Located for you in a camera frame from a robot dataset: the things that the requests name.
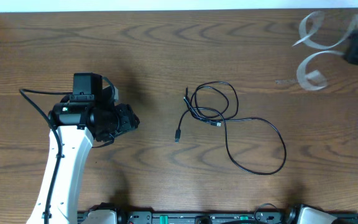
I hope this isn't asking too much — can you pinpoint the white USB cable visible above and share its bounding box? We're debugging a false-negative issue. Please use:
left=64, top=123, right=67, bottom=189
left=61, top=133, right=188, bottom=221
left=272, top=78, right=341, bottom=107
left=292, top=11, right=358, bottom=91

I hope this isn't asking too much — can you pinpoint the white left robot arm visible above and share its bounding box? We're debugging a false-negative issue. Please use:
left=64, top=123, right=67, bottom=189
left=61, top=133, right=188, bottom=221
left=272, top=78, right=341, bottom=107
left=28, top=73, right=140, bottom=223

